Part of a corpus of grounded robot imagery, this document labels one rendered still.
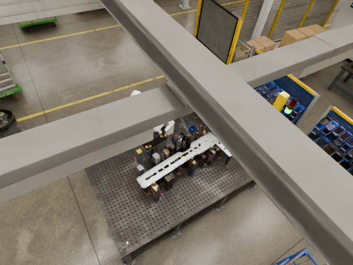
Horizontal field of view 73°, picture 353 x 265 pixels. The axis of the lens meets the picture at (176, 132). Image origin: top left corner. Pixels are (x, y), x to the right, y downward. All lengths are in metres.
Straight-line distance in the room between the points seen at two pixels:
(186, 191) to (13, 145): 2.96
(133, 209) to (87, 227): 1.01
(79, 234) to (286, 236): 3.21
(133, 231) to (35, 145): 2.69
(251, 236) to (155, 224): 1.68
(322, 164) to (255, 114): 0.15
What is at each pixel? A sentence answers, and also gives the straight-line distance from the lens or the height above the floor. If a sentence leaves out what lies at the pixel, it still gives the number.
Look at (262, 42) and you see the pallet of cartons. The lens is 6.22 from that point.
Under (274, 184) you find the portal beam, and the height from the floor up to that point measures 3.41.
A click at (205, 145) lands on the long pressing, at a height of 1.00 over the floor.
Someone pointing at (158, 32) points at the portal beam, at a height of 3.49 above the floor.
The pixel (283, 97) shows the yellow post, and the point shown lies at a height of 2.00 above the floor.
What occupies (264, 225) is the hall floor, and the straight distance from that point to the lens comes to 4.39.
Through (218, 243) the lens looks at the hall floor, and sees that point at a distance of 4.06.
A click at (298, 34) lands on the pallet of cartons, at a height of 1.05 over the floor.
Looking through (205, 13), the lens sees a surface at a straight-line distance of 5.40.
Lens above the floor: 3.82
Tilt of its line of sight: 51 degrees down
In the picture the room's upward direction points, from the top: 8 degrees clockwise
